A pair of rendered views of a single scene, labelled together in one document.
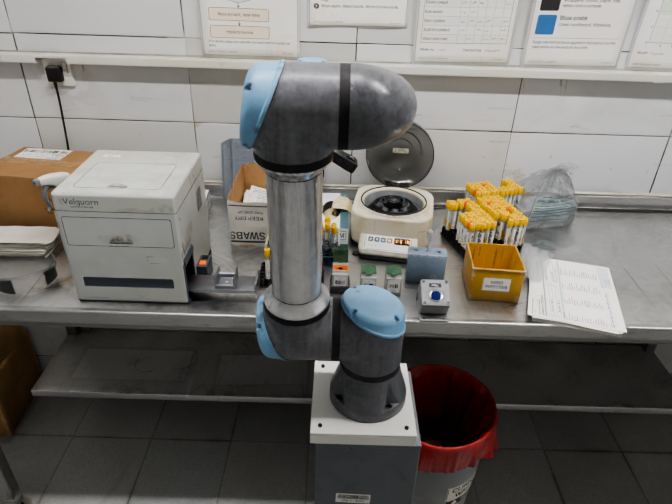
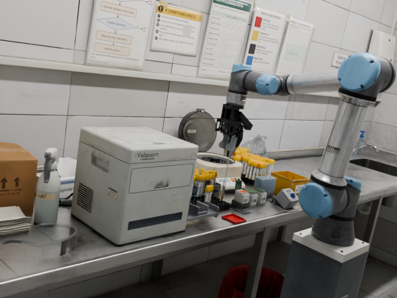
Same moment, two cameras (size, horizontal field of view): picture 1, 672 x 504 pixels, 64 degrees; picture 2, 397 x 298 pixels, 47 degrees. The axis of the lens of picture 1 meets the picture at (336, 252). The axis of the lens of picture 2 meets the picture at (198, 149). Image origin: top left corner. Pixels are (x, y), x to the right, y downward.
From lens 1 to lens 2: 1.44 m
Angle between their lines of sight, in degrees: 47
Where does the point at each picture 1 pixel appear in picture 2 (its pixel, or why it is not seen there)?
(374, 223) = (221, 170)
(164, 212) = (192, 158)
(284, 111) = (382, 72)
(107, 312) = (148, 247)
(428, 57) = (204, 74)
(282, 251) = (350, 145)
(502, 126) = not seen: hidden behind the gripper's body
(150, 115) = (34, 110)
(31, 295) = (75, 253)
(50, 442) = not seen: outside the picture
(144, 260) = (171, 198)
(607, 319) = not seen: hidden behind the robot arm
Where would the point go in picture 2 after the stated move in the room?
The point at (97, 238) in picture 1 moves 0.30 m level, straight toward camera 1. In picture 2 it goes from (149, 184) to (246, 210)
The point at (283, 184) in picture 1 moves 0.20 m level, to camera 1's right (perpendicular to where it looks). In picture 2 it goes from (364, 108) to (390, 110)
